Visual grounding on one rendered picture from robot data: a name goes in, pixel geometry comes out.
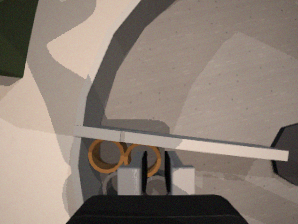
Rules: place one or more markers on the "grey metal ring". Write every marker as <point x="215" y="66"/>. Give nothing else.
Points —
<point x="107" y="185"/>
<point x="160" y="174"/>

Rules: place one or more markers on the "bronze bushing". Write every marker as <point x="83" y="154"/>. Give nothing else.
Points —
<point x="96" y="161"/>
<point x="151" y="170"/>

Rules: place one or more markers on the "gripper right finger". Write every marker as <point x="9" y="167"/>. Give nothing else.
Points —
<point x="179" y="178"/>

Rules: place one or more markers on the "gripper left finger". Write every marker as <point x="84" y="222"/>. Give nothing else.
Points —
<point x="129" y="176"/>

